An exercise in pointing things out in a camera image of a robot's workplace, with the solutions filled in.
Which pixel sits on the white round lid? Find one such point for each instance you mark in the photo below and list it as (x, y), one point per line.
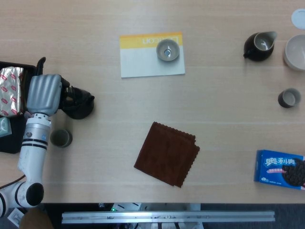
(299, 18)

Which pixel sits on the brown folded tea cloth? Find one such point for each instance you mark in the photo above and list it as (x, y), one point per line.
(166, 155)

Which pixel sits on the black plastic tray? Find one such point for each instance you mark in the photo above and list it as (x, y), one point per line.
(14, 143)

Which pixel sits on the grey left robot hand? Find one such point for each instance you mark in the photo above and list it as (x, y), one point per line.
(43, 93)

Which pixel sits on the black cast iron teapot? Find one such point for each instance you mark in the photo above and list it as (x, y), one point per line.
(79, 107)

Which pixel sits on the dark pouring pitcher beige inside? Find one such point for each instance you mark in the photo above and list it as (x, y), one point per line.
(256, 55)

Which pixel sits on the aluminium profile rail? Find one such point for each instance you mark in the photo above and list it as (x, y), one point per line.
(166, 216)

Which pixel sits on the dark cup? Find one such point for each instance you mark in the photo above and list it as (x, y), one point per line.
(62, 138)
(289, 98)

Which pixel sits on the orange brown round object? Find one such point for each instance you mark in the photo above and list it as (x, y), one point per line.
(35, 220)

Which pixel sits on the grey tea strainer bowl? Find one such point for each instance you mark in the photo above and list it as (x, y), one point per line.
(167, 50)

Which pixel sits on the white floor socket box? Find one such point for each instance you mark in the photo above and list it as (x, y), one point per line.
(15, 218)

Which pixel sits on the white ceramic bowl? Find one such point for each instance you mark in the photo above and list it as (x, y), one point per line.
(296, 51)

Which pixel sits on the yellow and white booklet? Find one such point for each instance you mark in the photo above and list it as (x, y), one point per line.
(138, 64)

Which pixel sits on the blue Oreo cookie box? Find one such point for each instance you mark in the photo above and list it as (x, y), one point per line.
(276, 170)

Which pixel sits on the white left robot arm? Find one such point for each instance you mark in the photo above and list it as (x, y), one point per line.
(33, 152)

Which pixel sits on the small teal packet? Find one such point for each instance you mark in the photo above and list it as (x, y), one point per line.
(4, 127)

